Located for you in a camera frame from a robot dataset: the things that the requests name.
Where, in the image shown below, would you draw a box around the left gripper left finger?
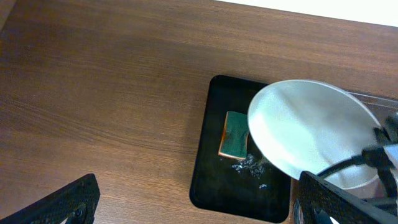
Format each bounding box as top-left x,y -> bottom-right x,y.
1,174 -> 100,224

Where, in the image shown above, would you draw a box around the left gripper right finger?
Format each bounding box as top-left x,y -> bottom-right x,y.
297,171 -> 397,224

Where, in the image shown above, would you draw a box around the grey-white plate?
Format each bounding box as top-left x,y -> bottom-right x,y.
248,80 -> 381,179

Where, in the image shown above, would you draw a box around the green orange sponge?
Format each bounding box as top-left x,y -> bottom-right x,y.
218,111 -> 249,160

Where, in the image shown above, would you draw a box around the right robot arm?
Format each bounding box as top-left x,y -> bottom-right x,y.
361,112 -> 397,216

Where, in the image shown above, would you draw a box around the black small tray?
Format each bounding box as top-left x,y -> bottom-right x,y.
189,75 -> 291,223

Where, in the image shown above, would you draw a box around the brown large tray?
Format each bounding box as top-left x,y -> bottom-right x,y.
350,92 -> 397,126

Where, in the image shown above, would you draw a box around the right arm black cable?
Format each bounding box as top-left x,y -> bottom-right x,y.
317,155 -> 366,179

